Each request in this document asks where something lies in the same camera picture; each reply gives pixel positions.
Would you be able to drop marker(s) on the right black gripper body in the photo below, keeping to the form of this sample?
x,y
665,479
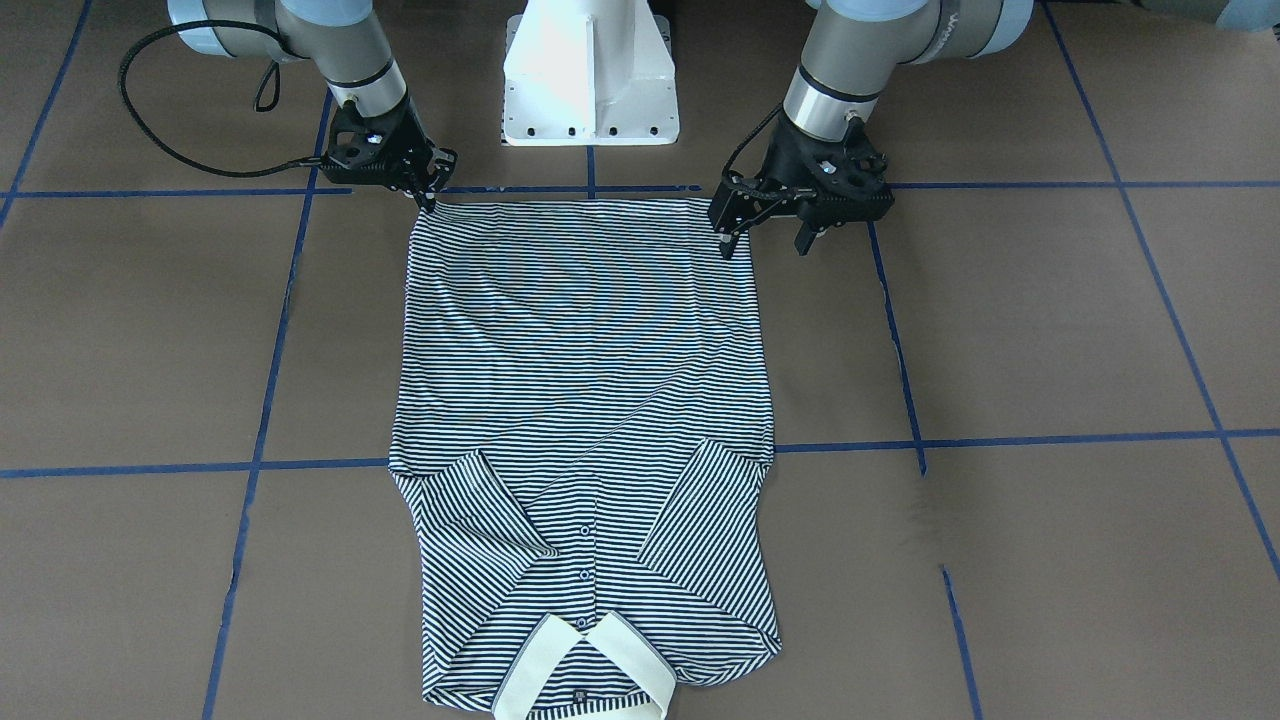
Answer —
x,y
414,149

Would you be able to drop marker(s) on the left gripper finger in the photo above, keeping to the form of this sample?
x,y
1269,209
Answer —
x,y
805,237
727,244

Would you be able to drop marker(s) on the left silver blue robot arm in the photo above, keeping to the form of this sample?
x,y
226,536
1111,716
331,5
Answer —
x,y
854,46

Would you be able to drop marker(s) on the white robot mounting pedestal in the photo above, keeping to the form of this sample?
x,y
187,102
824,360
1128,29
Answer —
x,y
589,73

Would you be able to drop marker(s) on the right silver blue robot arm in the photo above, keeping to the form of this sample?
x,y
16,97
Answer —
x,y
343,39

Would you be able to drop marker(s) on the blue white striped polo shirt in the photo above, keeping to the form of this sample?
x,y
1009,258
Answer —
x,y
582,433

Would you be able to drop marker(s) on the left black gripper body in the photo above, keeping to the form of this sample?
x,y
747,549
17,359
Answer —
x,y
784,163

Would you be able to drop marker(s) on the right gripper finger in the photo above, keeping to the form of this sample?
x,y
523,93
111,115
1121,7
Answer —
x,y
425,198

